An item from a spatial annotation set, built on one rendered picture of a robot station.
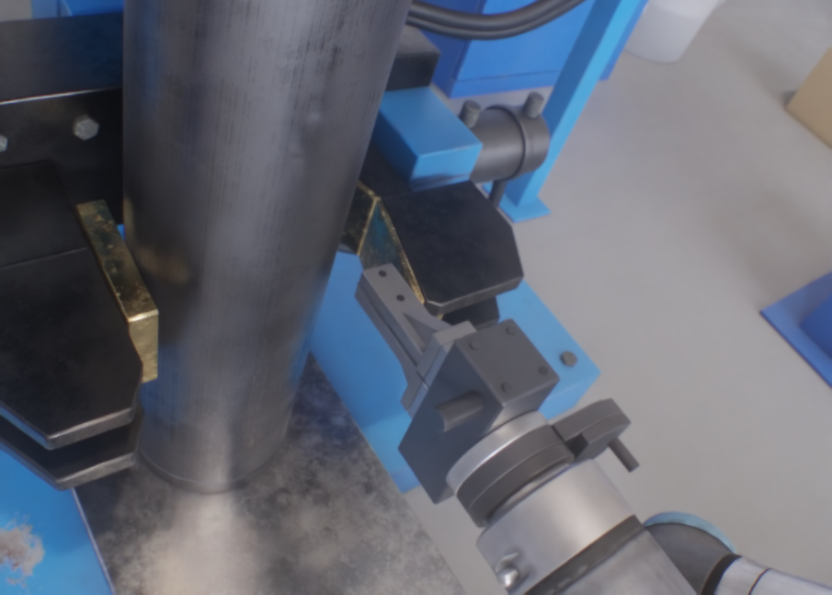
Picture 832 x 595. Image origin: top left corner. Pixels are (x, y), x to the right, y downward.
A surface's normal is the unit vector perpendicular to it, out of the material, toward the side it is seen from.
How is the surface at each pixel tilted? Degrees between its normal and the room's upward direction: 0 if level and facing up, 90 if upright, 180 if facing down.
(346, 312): 0
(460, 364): 90
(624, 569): 12
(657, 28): 93
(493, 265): 0
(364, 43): 90
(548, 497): 25
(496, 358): 0
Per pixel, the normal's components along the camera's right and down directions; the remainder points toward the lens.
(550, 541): -0.29, -0.33
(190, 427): -0.09, 0.72
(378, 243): -0.91, 0.07
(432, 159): 0.54, 0.72
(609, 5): -0.80, 0.26
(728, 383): 0.28, -0.64
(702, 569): -0.34, -0.86
